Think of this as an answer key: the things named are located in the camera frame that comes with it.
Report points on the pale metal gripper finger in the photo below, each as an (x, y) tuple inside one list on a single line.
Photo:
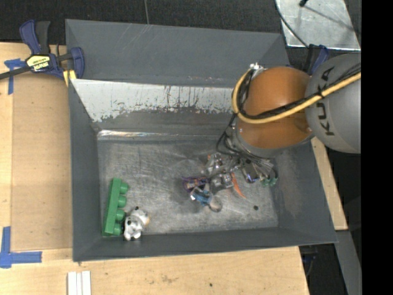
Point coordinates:
[(225, 181), (215, 162)]

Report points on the purple and blue toy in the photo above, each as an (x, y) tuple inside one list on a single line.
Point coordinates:
[(193, 182)]

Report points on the grey metal bin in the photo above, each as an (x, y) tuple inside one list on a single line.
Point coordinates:
[(172, 171)]

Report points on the white and black toy dog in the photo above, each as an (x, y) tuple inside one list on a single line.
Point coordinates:
[(134, 224)]

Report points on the green toy building block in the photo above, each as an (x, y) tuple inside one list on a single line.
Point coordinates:
[(115, 207)]

